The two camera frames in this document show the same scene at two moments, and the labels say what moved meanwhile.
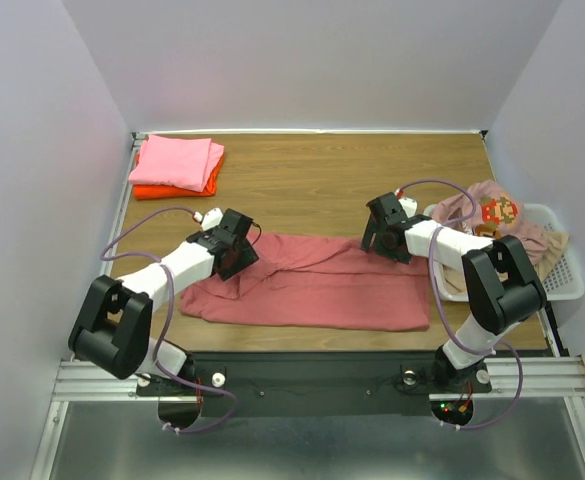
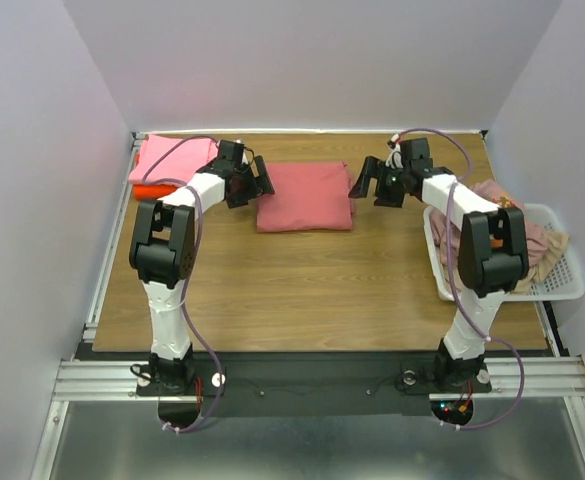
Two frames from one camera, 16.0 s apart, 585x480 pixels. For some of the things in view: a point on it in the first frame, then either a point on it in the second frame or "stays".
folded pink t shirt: (183, 161) stays
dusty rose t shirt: (316, 283) to (307, 197)
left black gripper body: (244, 257) to (248, 188)
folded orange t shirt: (155, 191) stays
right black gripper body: (377, 245) to (376, 180)
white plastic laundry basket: (566, 279) stays
